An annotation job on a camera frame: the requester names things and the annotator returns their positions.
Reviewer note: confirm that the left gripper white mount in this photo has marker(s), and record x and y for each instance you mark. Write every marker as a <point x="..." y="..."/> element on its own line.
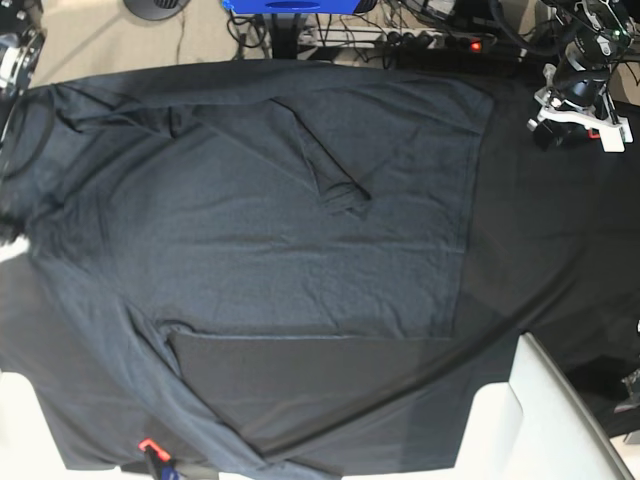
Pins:
<point x="571" y="103"/>

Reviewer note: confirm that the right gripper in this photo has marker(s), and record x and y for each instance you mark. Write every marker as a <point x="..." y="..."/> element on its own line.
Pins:
<point x="13" y="239"/>

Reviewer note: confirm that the red black clamp right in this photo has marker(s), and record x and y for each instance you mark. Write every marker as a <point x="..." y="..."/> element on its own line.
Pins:
<point x="593" y="134"/>

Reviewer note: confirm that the black power strip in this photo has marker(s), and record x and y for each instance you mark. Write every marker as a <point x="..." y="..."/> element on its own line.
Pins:
<point x="422" y="40"/>

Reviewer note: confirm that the black round stand base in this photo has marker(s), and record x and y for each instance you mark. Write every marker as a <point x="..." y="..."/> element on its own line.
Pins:
<point x="155" y="10"/>

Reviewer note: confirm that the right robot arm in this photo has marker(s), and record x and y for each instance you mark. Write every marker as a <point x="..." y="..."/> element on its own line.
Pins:
<point x="22" y="40"/>

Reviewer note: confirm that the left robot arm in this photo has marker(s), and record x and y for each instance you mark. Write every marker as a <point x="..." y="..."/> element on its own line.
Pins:
<point x="604" y="33"/>

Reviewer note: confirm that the dark grey T-shirt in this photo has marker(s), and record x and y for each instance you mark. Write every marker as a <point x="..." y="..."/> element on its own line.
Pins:
<point x="229" y="258"/>

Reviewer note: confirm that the red clamp front edge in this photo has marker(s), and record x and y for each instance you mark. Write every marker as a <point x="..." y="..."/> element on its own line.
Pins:
<point x="148" y="445"/>

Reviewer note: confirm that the blue plastic bin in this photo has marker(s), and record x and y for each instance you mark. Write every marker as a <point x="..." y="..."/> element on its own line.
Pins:
<point x="347" y="7"/>

